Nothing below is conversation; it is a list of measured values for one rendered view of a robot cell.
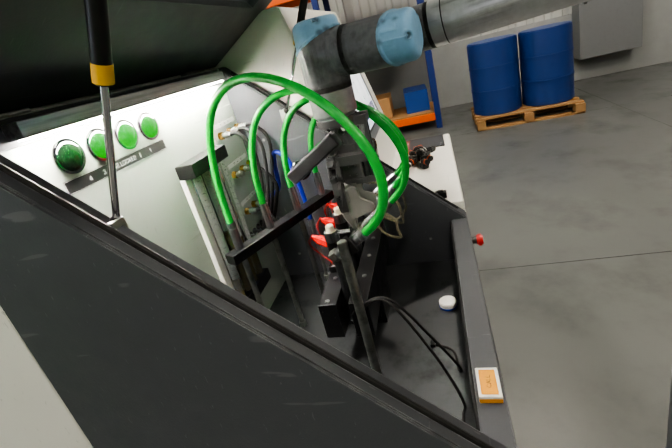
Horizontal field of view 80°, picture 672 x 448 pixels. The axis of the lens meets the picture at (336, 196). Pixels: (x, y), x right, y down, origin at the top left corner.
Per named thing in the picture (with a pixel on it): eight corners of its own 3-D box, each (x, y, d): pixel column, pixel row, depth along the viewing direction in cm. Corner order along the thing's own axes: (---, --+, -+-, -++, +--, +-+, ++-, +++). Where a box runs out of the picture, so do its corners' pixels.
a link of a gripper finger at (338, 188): (348, 215, 69) (335, 168, 66) (339, 216, 69) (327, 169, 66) (352, 204, 73) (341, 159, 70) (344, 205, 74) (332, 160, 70)
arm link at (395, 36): (424, 1, 61) (359, 20, 66) (405, 3, 52) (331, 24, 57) (432, 54, 64) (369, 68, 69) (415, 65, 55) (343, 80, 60)
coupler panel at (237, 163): (259, 231, 101) (217, 111, 90) (247, 233, 102) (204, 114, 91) (276, 209, 112) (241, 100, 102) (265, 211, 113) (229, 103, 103)
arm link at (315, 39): (327, 12, 56) (278, 27, 60) (345, 89, 60) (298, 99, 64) (348, 9, 63) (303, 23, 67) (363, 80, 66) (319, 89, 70)
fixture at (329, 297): (383, 363, 80) (367, 301, 75) (335, 364, 83) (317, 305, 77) (394, 268, 110) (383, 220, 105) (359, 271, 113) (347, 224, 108)
